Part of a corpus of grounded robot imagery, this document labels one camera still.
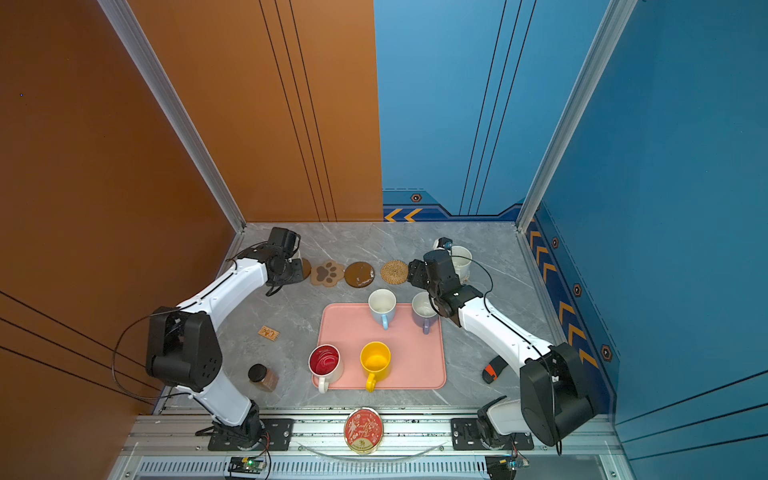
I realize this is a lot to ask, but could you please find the plain brown wooden coaster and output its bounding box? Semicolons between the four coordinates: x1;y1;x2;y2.
302;258;312;279

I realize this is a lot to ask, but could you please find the white mug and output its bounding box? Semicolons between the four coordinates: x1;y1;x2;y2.
451;245;473;284

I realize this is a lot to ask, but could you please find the purple mug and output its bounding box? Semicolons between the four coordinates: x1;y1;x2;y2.
411;291;440;335

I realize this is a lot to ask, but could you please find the woven rattan coaster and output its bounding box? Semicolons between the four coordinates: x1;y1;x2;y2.
380;260;408;285

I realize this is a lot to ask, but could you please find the paw print cork coaster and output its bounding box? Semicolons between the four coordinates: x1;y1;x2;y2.
310;260;345;288

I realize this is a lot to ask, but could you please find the light blue mug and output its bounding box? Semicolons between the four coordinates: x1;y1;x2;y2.
368;289;397;330

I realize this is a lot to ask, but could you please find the glossy dark brown coaster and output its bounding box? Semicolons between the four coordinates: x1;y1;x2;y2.
344;261;375;288

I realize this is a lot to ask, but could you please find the yellow mug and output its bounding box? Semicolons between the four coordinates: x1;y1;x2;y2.
360;341;392;392

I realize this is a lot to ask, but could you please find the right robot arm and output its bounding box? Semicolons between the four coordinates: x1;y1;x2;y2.
407;249;598;448

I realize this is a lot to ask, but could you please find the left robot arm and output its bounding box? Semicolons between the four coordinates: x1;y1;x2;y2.
145;227;304;450

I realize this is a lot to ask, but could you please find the pink tray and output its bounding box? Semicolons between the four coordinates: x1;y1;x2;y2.
317;303;447;390

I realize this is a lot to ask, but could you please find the red mug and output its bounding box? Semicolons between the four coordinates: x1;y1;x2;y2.
308;344;344;394

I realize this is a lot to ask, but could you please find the brown spice jar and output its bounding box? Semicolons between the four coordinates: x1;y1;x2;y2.
247;363;279;392

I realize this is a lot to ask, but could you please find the black orange utility knife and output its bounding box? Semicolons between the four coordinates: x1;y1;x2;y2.
481;356;509;384

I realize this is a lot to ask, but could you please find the left green circuit board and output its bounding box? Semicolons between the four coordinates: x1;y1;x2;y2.
227;456;268;479

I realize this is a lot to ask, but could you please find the right circuit board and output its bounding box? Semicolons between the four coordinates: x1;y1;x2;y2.
484;456;530;480

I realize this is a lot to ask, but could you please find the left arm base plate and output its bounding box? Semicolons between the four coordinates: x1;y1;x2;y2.
198;418;294;452

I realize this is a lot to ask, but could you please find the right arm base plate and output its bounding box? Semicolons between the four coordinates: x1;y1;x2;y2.
450;417;534;451

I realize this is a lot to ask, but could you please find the aluminium front rail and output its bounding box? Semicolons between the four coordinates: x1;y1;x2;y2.
109;408;633;479

